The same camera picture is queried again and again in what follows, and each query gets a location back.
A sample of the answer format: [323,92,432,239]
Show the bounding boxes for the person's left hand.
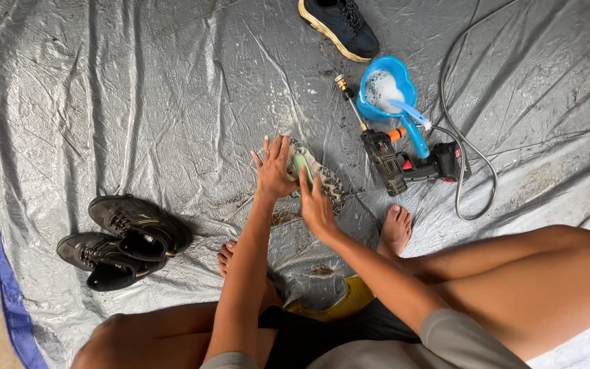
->
[250,135,299,202]

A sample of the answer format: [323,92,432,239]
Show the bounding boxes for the person's right hand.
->
[298,166,342,243]

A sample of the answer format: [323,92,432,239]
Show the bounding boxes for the green scrubbing brush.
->
[293,153,315,188]

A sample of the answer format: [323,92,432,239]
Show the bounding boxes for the muddy patterned shoe insole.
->
[286,138,347,215]

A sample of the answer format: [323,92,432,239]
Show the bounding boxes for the black pressure washer gun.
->
[334,74,473,197]

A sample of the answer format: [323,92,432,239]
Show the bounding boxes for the yellow plastic stool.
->
[284,275,377,323]

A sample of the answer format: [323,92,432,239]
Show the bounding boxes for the person's black shorts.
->
[257,299,422,369]

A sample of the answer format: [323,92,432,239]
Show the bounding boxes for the light blue small brush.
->
[388,99,433,131]

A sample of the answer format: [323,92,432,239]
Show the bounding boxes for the black lace-up shoe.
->
[56,232,168,293]
[88,194,193,262]

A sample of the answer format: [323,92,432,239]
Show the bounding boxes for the blue plastic water dipper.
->
[356,55,431,160]

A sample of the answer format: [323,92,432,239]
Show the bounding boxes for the black shoe with yellow sole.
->
[298,0,381,63]

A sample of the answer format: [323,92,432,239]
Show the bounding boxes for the silver tarp with blue edge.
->
[0,0,590,369]

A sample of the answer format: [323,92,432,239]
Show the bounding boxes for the person's grey shirt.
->
[199,307,532,369]

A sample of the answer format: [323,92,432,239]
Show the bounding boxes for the person's left leg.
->
[70,241,281,369]

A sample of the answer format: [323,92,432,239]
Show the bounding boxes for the person's leg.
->
[70,241,281,369]
[376,205,590,363]

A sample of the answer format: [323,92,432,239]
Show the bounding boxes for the person's right leg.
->
[376,205,590,363]

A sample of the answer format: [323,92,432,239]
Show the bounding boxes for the grey water hose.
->
[430,0,522,222]

